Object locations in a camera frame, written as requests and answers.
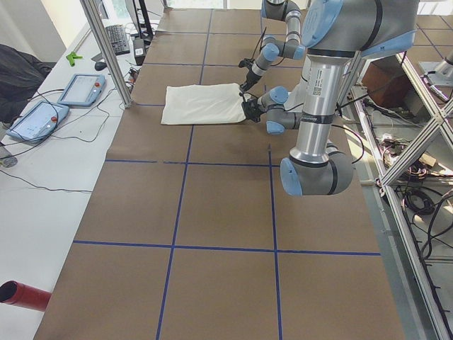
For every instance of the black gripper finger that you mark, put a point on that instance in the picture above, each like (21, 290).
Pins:
(246, 109)
(244, 87)

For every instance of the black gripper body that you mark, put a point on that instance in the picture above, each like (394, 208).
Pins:
(250, 76)
(253, 108)

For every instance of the cream long-sleeve cat shirt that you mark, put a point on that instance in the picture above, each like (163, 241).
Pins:
(198, 104)

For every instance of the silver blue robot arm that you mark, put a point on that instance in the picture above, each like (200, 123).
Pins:
(268, 47)
(327, 37)

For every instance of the black power adapter brick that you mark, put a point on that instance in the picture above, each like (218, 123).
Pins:
(139, 51)

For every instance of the black computer keyboard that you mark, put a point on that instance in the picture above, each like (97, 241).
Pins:
(118, 39)

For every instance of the black computer mouse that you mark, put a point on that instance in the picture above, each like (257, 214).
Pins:
(99, 66)

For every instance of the blue teach pendant far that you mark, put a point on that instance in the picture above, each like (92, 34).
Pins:
(82, 90)

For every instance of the blue teach pendant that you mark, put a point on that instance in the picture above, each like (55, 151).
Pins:
(82, 90)
(38, 123)

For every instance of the green plastic clamp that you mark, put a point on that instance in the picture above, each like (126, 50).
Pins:
(72, 57)

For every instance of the blue teach pendant near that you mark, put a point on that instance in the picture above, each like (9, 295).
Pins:
(38, 123)

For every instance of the black cloth bag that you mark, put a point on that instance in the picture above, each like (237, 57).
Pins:
(21, 76)

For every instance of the red cardboard tube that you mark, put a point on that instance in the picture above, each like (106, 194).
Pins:
(22, 295)

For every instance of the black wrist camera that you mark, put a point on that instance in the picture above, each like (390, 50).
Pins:
(252, 103)
(246, 62)

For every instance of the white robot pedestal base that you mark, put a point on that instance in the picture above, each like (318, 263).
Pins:
(293, 88)

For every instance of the aluminium truss frame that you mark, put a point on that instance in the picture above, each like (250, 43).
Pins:
(408, 135)

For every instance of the grey aluminium frame post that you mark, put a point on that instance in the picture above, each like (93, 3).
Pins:
(99, 32)

